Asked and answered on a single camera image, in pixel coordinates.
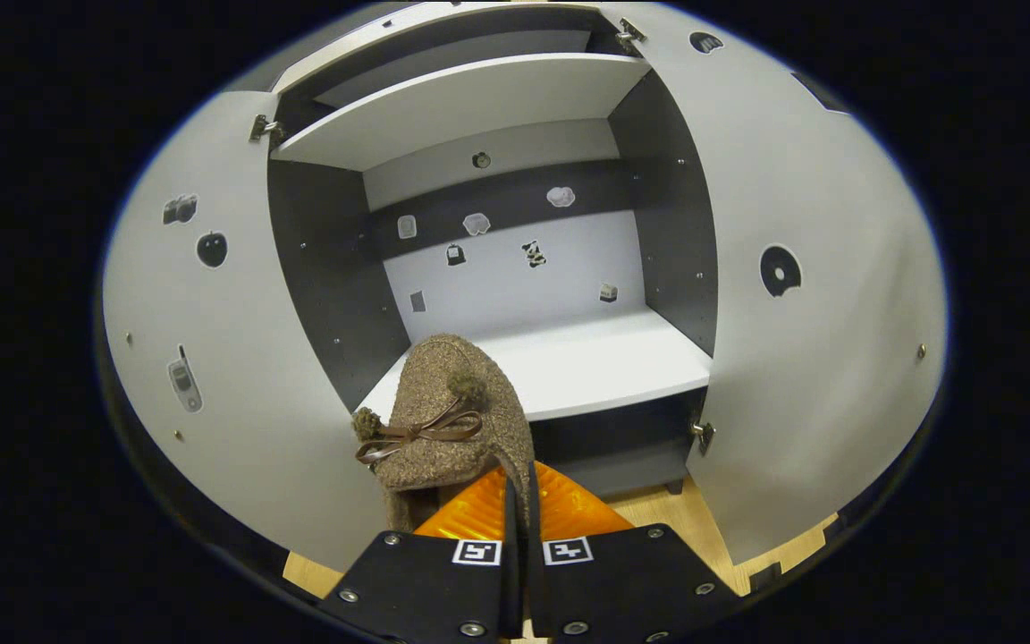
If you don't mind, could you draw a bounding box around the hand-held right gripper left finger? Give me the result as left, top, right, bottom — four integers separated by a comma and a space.
317, 465, 525, 641

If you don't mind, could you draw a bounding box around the white cabinet door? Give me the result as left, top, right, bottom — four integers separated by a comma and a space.
600, 0, 950, 570
101, 89, 395, 573

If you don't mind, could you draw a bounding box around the brown fabric shoe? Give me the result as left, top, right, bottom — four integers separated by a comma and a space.
351, 333, 536, 538

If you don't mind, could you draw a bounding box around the white cabinet shelf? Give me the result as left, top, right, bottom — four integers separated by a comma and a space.
269, 51, 654, 173
352, 307, 715, 424

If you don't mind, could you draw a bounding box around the white shoe cabinet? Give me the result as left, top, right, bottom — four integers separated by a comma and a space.
247, 0, 722, 502

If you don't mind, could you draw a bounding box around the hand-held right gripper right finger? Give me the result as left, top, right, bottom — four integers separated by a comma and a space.
524, 460, 746, 642

